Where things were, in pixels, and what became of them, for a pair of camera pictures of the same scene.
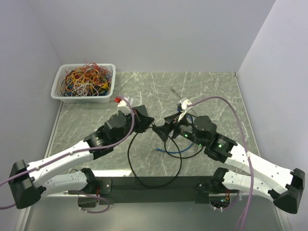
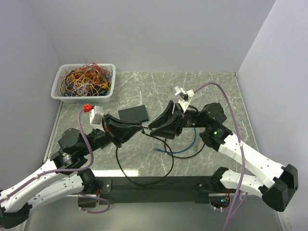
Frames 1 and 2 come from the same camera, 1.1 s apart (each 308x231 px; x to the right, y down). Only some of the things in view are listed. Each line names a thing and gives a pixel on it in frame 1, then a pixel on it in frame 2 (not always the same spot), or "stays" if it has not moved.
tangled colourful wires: x=88 y=79 stays
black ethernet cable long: x=160 y=185 → x=156 y=181
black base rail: x=131 y=189 stays
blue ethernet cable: x=174 y=152 stays
